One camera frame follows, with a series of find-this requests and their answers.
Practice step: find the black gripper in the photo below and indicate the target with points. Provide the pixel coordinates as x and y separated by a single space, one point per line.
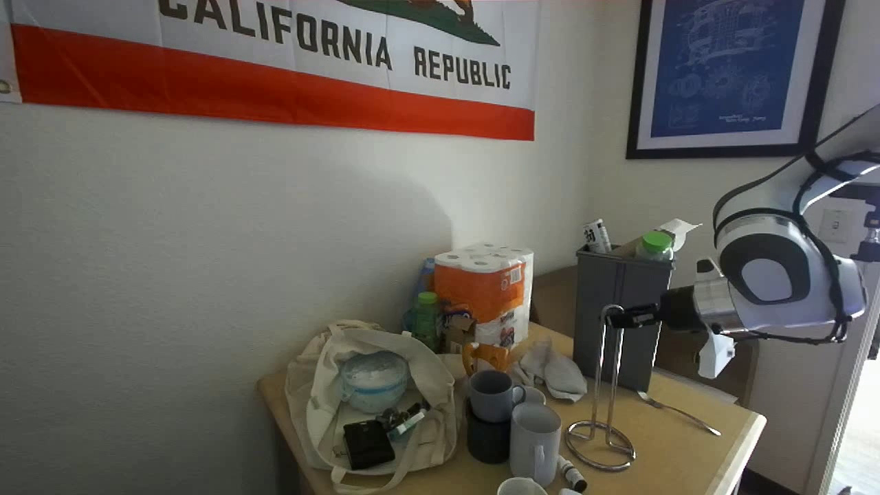
683 310

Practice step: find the grey plastic bin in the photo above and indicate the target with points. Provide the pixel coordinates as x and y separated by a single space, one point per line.
610 285

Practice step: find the green capped container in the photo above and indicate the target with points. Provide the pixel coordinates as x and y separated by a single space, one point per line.
659 244

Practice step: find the white tubes in bin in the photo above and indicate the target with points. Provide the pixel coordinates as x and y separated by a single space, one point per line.
599 238

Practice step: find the grey crumpled cloth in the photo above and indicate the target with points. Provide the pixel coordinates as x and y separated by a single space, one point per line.
553 376

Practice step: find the orange package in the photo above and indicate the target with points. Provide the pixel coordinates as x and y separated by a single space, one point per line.
490 357

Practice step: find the orange paper towel pack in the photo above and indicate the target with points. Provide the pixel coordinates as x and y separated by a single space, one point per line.
485 292

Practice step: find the blue-grey mug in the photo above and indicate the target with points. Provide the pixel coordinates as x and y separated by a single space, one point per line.
494 398

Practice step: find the tall light grey mug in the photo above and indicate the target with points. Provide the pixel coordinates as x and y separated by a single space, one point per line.
536 445

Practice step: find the small white bottle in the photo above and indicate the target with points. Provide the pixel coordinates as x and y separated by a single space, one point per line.
574 476

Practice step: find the black mug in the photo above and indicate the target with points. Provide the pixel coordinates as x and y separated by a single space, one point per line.
485 442

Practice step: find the white cup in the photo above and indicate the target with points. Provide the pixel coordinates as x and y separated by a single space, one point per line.
522 489

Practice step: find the green plastic bottle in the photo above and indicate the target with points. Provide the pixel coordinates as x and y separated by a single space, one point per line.
426 320

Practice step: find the blue bottle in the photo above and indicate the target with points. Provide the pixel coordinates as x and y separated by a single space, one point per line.
428 276

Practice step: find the black and silver gadget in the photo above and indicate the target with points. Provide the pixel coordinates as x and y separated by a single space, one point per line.
406 420

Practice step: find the framed blue blueprint poster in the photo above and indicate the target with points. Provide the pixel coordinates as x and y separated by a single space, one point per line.
725 69

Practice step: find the glass bowl with blue lid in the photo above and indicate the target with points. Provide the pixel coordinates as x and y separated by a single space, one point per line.
372 377

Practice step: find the black wallet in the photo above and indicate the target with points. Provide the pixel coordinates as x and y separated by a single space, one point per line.
371 446

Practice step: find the California Republic flag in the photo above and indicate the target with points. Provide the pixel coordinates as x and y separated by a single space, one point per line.
276 83

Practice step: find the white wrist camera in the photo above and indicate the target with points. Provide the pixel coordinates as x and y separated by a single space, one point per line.
716 357

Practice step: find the black camera tripod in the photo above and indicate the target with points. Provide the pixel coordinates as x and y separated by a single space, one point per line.
870 248

